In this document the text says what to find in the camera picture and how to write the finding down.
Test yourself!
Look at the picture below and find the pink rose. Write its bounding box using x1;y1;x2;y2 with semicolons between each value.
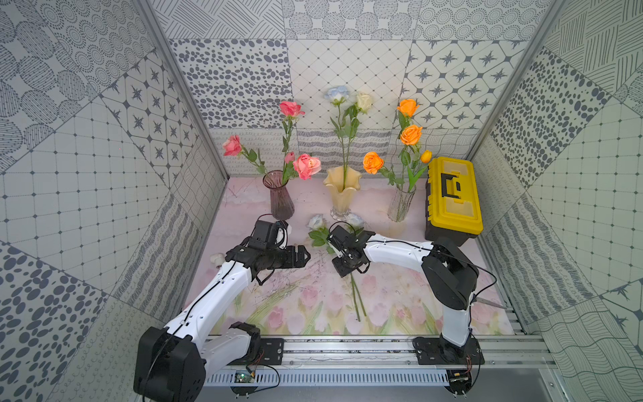
223;135;267;175
280;102;306;153
292;153;322;180

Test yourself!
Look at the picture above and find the clear glass vase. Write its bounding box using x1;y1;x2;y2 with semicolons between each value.
388;184;417;222

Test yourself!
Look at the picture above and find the left circuit board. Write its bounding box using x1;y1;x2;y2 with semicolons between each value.
230;371;258;397

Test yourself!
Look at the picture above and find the purple glass vase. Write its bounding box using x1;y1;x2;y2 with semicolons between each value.
263;170;295;220

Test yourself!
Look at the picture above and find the cream ruffled glass vase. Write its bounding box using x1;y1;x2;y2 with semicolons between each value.
323;166;362;220

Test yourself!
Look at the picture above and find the yellow black toolbox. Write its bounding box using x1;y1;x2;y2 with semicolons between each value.
425;157;484;246

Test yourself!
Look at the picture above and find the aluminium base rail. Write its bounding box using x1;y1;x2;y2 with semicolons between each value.
197;335;555;375

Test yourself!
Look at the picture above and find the orange rose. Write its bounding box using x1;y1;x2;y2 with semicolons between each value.
400;125;424;193
397;99;419;131
363;152;403;189

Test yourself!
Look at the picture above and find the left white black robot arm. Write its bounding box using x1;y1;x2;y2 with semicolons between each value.
133;219;311;401

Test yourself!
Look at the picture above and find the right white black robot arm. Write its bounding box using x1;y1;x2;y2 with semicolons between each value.
327;227;485;367

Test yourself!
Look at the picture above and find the orange tulip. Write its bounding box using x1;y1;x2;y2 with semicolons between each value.
408;151;432;193

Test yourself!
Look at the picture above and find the small white round object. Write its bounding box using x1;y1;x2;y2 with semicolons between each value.
209;253;225;268

